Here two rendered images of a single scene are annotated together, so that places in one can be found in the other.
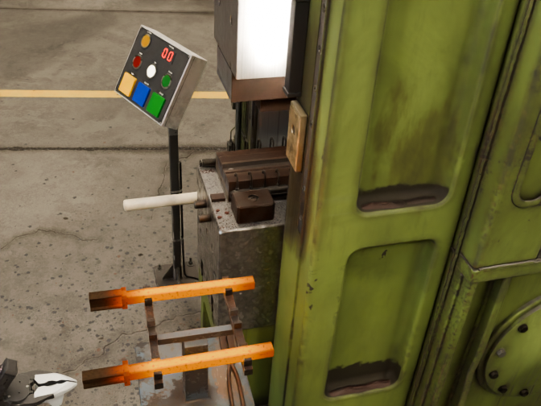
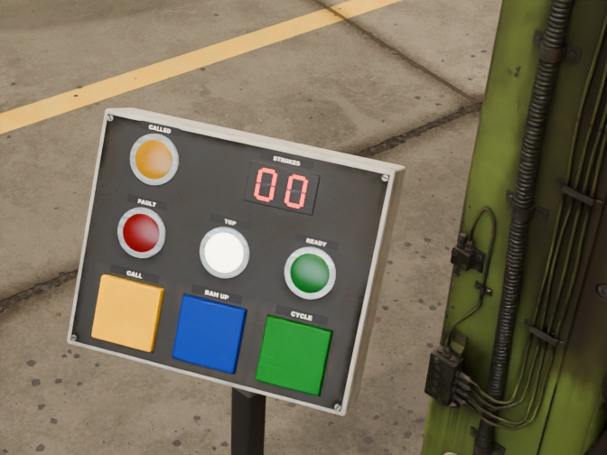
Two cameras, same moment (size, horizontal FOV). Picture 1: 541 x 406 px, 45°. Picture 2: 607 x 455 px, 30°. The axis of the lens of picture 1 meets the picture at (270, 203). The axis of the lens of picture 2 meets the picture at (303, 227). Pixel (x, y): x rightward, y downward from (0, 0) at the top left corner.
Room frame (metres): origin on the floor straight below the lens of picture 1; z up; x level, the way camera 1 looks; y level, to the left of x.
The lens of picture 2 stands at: (1.36, 0.92, 1.90)
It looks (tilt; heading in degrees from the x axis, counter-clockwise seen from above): 38 degrees down; 328
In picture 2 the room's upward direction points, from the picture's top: 4 degrees clockwise
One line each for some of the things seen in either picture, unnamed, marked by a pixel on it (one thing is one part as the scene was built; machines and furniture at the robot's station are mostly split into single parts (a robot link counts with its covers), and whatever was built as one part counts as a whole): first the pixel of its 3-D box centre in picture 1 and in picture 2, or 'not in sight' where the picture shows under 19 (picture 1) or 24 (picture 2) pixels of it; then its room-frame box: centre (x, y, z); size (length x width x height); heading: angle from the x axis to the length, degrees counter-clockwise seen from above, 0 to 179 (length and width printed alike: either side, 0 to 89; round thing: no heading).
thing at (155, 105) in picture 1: (156, 105); (294, 355); (2.12, 0.44, 1.01); 0.07 x 0.05 x 0.07; 43
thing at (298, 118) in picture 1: (296, 136); not in sight; (1.52, -0.06, 1.27); 0.09 x 0.02 x 0.17; 18
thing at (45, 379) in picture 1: (56, 385); not in sight; (0.93, 0.45, 0.92); 0.09 x 0.03 x 0.06; 107
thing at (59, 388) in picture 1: (56, 396); not in sight; (0.90, 0.44, 0.92); 0.09 x 0.03 x 0.06; 107
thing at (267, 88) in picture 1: (291, 68); not in sight; (1.84, -0.03, 1.32); 0.42 x 0.20 x 0.10; 108
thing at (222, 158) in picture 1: (282, 167); not in sight; (1.84, -0.03, 0.96); 0.42 x 0.20 x 0.09; 108
